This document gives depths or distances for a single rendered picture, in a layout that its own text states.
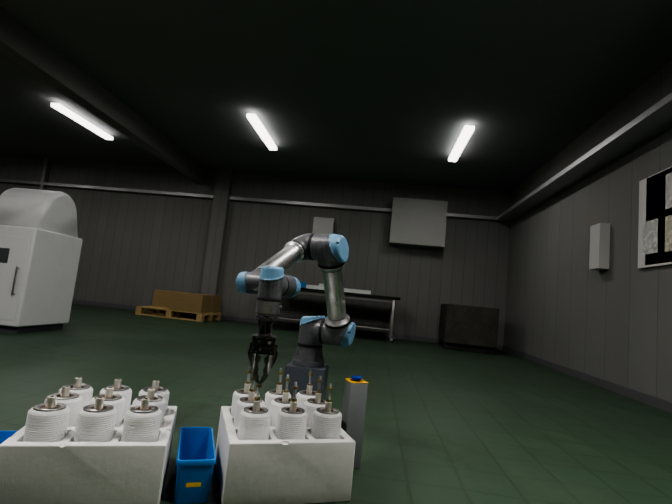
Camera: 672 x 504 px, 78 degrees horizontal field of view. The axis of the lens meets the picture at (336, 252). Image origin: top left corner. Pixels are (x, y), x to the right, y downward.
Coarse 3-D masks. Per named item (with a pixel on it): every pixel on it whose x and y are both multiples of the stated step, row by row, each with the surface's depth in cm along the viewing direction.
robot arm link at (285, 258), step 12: (300, 240) 174; (288, 252) 165; (300, 252) 171; (264, 264) 152; (276, 264) 155; (288, 264) 162; (240, 276) 145; (252, 276) 143; (240, 288) 145; (252, 288) 143
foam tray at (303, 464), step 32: (224, 416) 144; (224, 448) 129; (256, 448) 122; (288, 448) 124; (320, 448) 128; (352, 448) 131; (224, 480) 120; (256, 480) 121; (288, 480) 124; (320, 480) 127
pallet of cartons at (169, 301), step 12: (156, 300) 769; (168, 300) 767; (180, 300) 718; (192, 300) 716; (204, 300) 722; (216, 300) 771; (168, 312) 719; (180, 312) 753; (192, 312) 713; (204, 312) 727; (216, 312) 770
